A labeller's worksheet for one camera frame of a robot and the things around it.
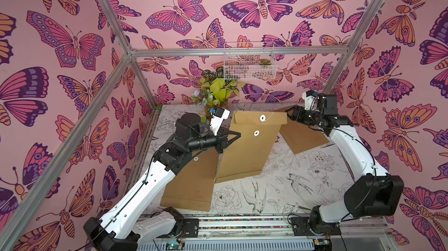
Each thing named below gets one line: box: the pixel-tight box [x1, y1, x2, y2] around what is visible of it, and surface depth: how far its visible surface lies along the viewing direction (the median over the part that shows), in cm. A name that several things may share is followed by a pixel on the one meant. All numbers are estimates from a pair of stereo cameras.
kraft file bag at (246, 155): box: [214, 110, 288, 184], surface depth 64 cm
